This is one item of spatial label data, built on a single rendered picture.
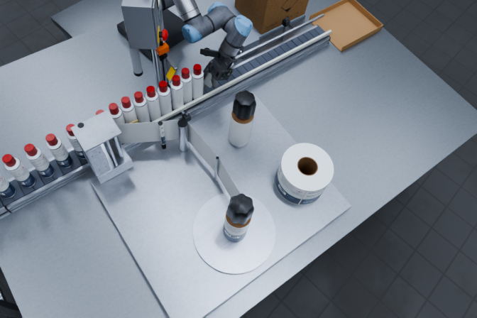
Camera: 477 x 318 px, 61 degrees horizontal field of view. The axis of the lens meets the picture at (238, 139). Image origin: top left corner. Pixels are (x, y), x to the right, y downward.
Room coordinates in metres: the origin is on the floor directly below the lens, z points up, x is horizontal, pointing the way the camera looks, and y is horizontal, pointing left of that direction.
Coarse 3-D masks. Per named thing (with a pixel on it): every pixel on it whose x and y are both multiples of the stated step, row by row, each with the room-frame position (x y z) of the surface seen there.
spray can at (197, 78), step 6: (198, 66) 1.05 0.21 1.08; (192, 72) 1.04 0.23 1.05; (198, 72) 1.03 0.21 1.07; (192, 78) 1.02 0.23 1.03; (198, 78) 1.02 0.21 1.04; (192, 84) 1.02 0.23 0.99; (198, 84) 1.02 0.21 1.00; (192, 90) 1.02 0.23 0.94; (198, 90) 1.02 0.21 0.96; (192, 96) 1.03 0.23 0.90; (198, 96) 1.02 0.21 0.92
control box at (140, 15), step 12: (132, 0) 0.94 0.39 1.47; (144, 0) 0.95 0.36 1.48; (156, 0) 0.99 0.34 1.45; (132, 12) 0.91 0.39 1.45; (144, 12) 0.92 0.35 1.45; (156, 12) 0.96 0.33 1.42; (132, 24) 0.91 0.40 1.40; (144, 24) 0.92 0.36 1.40; (156, 24) 0.93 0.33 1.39; (132, 36) 0.91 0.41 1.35; (144, 36) 0.92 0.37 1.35; (156, 36) 0.93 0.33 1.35; (144, 48) 0.91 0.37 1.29; (156, 48) 0.92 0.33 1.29
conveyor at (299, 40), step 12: (300, 36) 1.52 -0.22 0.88; (312, 36) 1.53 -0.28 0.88; (276, 48) 1.41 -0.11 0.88; (288, 48) 1.42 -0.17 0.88; (252, 60) 1.31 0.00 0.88; (264, 60) 1.32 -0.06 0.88; (240, 72) 1.22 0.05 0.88; (168, 120) 0.90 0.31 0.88; (72, 156) 0.65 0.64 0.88; (60, 168) 0.59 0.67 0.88; (72, 168) 0.60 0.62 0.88; (12, 180) 0.51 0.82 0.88; (36, 180) 0.53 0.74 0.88; (48, 180) 0.53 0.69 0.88; (24, 192) 0.47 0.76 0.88
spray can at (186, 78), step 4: (184, 68) 1.02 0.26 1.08; (184, 72) 1.00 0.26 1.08; (188, 72) 1.01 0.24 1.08; (180, 76) 1.01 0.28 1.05; (184, 76) 1.00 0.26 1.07; (188, 76) 1.01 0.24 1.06; (180, 80) 0.99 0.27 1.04; (184, 80) 0.99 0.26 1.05; (188, 80) 1.00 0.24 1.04; (184, 84) 0.99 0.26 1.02; (188, 84) 0.99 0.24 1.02; (184, 88) 0.99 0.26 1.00; (188, 88) 0.99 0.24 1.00; (184, 92) 0.99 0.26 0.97; (188, 92) 0.99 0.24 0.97; (184, 96) 0.99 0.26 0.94; (188, 96) 0.99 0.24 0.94; (184, 100) 0.99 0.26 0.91; (188, 100) 0.99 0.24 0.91
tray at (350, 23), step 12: (348, 0) 1.90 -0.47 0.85; (324, 12) 1.77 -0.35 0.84; (336, 12) 1.80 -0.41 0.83; (348, 12) 1.81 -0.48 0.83; (360, 12) 1.83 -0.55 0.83; (312, 24) 1.67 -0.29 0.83; (324, 24) 1.69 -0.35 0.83; (336, 24) 1.70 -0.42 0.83; (348, 24) 1.72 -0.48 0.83; (360, 24) 1.73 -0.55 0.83; (372, 24) 1.75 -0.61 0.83; (336, 36) 1.61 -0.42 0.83; (348, 36) 1.63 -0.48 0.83; (360, 36) 1.64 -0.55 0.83
